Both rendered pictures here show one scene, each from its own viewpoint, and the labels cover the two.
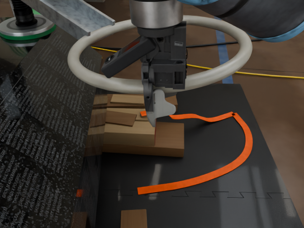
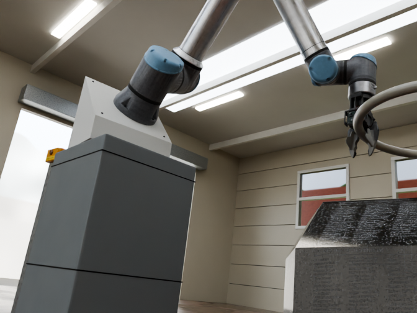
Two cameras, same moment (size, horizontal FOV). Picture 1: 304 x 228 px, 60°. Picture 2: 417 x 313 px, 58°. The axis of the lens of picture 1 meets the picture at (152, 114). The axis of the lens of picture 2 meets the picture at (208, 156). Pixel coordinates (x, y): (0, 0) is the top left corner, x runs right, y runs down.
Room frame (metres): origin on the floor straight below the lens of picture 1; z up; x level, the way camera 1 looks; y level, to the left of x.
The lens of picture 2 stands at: (0.82, -1.23, 0.43)
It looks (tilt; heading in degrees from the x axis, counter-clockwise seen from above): 18 degrees up; 130
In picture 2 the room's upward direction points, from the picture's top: 7 degrees clockwise
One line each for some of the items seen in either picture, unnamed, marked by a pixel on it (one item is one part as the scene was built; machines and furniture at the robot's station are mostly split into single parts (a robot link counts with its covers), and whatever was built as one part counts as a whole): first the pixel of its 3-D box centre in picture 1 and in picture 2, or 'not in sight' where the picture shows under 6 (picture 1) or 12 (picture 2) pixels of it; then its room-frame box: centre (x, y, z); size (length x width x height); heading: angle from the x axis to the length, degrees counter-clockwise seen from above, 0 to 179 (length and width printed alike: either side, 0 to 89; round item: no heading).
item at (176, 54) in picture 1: (162, 55); (360, 113); (0.45, -0.02, 1.04); 0.09 x 0.08 x 0.12; 83
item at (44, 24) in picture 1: (27, 24); not in sight; (1.07, 0.51, 0.87); 0.21 x 0.21 x 0.01
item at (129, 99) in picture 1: (127, 99); not in sight; (1.63, 0.18, 0.09); 0.25 x 0.10 x 0.01; 85
